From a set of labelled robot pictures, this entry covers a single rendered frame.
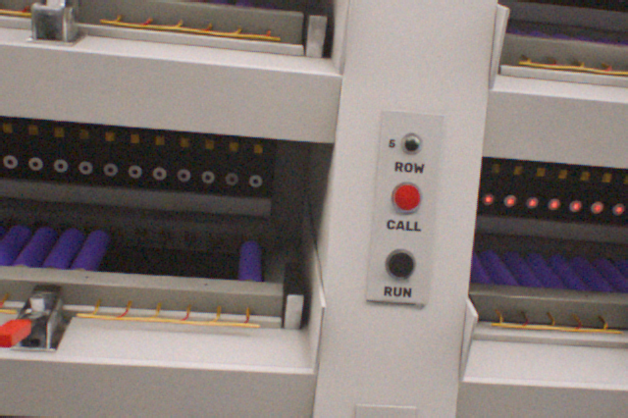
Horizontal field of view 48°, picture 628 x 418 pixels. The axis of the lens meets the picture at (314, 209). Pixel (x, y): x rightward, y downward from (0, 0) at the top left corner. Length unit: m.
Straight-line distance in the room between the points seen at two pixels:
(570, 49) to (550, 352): 0.22
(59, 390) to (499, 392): 0.29
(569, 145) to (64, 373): 0.36
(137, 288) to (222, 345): 0.07
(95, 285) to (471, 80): 0.28
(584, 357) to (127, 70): 0.37
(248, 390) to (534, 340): 0.21
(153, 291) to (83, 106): 0.13
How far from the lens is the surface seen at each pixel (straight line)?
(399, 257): 0.45
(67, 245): 0.57
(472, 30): 0.47
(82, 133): 0.61
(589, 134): 0.50
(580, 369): 0.53
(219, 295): 0.50
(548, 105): 0.48
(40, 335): 0.49
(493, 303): 0.55
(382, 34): 0.45
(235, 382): 0.47
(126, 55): 0.45
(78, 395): 0.49
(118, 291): 0.50
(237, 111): 0.45
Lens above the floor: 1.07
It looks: 5 degrees down
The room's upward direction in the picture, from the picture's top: 5 degrees clockwise
